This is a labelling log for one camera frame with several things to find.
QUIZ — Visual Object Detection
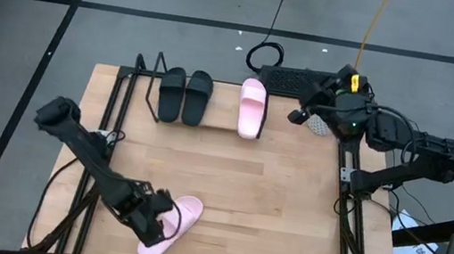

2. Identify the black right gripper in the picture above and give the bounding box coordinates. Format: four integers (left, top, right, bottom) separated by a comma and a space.
284, 78, 378, 145

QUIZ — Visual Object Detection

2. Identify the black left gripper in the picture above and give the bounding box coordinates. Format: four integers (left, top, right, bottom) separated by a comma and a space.
101, 176, 178, 250

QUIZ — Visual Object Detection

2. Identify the pink rubber slide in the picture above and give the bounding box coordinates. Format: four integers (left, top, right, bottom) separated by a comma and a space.
233, 76, 271, 142
136, 189, 206, 254

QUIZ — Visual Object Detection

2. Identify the black rubber slide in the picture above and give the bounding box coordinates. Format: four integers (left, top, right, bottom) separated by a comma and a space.
154, 64, 190, 125
179, 68, 217, 128

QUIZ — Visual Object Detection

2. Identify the green plant in patterned pot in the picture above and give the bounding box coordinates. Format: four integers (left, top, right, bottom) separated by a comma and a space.
303, 111, 334, 139

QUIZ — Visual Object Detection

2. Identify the black keyboard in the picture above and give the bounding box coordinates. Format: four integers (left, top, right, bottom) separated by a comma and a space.
256, 61, 340, 102

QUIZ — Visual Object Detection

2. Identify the black desk beam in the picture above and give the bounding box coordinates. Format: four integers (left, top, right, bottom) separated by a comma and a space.
389, 204, 454, 254

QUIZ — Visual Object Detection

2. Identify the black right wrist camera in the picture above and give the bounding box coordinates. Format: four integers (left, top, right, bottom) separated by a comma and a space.
330, 61, 372, 97

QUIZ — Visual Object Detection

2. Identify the black aluminium frame rail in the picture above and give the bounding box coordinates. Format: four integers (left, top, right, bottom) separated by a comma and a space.
22, 41, 149, 254
320, 134, 423, 254

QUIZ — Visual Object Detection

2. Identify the coiled black floor cable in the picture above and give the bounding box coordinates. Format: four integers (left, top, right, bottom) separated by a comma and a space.
234, 0, 305, 80

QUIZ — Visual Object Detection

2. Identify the wire and wood shoe shelf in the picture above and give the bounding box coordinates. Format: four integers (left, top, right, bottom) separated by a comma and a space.
140, 49, 277, 143

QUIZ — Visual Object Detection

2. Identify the yellow cable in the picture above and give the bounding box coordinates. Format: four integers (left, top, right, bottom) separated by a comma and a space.
352, 0, 395, 75

